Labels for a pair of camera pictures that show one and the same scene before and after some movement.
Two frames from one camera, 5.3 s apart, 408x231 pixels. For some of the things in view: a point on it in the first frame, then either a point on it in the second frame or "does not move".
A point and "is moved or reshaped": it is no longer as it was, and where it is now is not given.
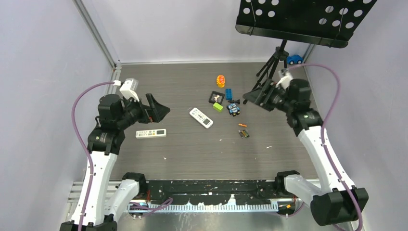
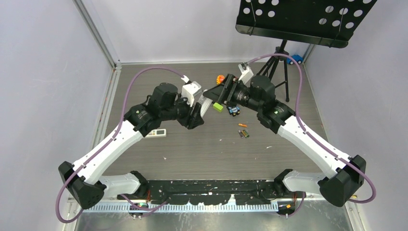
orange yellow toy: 221,81 does not move
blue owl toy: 233,109 does not move
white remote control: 201,118 is moved or reshaped
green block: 218,107 does not move
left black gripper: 154,113 to 192,117
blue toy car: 293,59 does not move
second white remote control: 151,133 does not move
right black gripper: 268,87 to 219,93
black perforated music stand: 333,23 does not move
